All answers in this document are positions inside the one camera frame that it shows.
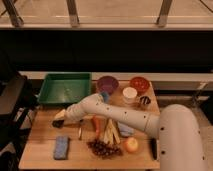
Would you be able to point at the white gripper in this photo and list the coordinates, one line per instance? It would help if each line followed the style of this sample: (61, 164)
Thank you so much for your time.
(73, 113)

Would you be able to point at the black eraser block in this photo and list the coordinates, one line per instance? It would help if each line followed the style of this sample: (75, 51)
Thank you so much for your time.
(58, 123)

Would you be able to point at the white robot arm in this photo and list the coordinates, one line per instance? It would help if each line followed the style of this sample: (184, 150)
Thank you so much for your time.
(176, 128)

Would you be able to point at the purple bowl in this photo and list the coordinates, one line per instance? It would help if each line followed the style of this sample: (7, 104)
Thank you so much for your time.
(107, 84)

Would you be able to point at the red bowl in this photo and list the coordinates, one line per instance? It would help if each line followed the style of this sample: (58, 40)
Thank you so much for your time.
(141, 84)

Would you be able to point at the metal fork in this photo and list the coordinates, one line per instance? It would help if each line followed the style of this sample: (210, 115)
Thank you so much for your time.
(80, 129)

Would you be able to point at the blue sponge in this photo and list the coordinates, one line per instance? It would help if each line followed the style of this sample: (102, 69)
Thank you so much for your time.
(61, 148)

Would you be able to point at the green plastic tray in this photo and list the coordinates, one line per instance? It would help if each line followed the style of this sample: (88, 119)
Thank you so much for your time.
(64, 88)

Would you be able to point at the orange carrot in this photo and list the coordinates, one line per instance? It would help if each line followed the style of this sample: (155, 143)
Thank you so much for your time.
(96, 123)

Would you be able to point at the black side stand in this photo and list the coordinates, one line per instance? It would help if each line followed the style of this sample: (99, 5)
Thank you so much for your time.
(15, 102)

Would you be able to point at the blue cup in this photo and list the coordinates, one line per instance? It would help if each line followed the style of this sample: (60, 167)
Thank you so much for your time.
(105, 96)

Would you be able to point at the yellow banana bunch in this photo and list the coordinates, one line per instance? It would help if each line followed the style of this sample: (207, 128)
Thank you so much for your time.
(111, 135)

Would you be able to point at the dark grape bunch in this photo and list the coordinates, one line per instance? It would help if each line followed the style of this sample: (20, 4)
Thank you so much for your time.
(104, 150)

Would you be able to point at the blue folded cloth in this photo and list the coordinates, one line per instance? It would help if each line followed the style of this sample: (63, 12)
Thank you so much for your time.
(125, 130)

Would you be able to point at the white cup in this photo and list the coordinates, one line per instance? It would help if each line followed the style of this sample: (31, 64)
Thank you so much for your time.
(129, 95)

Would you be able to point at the yellow red apple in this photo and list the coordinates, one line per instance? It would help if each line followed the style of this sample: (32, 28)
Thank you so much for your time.
(131, 145)

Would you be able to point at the small metal cup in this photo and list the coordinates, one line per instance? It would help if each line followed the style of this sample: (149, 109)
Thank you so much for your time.
(144, 101)

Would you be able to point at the black handled knife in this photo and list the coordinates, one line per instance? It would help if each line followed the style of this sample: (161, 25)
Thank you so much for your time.
(153, 145)

